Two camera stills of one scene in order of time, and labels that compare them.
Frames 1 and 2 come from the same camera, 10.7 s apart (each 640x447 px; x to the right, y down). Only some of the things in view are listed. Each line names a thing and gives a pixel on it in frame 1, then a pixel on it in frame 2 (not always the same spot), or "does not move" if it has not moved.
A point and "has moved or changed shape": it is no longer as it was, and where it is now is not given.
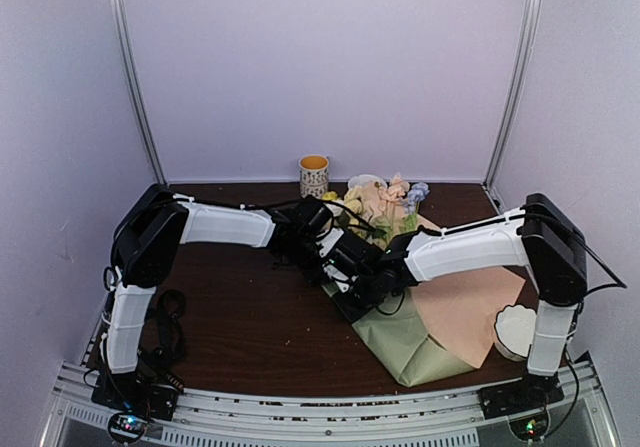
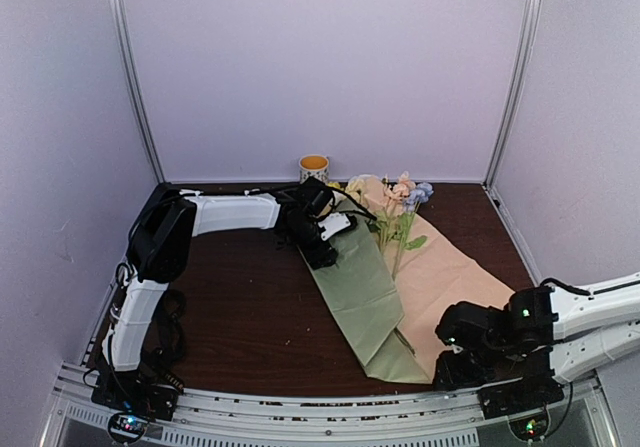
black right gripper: x=351 y=313 → x=454 y=380
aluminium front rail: x=577 y=418 does not move
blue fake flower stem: x=415 y=195 does not move
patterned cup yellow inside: x=314 y=175 does not move
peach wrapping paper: x=465 y=313 has moved or changed shape
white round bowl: x=364 y=179 does not move
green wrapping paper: x=395 y=330 has moved or changed shape
